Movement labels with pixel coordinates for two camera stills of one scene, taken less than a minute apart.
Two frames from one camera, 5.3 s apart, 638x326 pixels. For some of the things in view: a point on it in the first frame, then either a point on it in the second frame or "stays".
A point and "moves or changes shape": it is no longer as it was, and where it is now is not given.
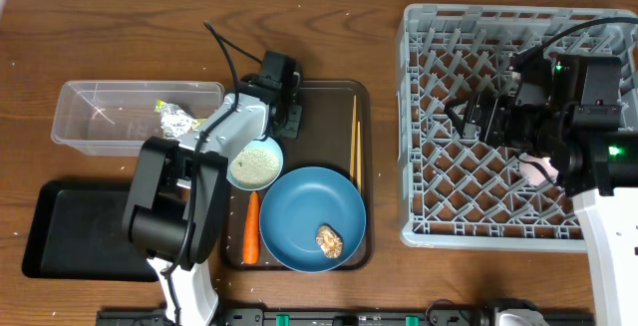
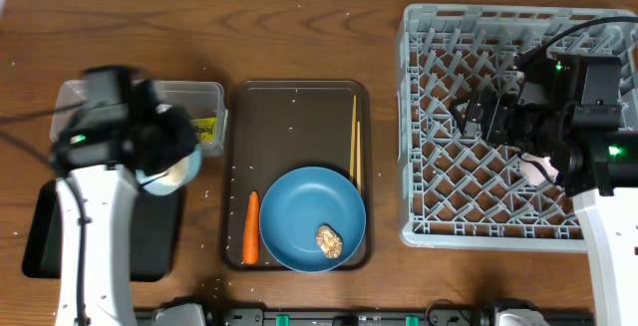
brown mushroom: [329, 241] stays
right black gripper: [498, 106] stays
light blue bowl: [257, 165] moves or changes shape
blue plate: [299, 203] stays
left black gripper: [290, 118] → [175, 134]
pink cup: [531, 174] stays
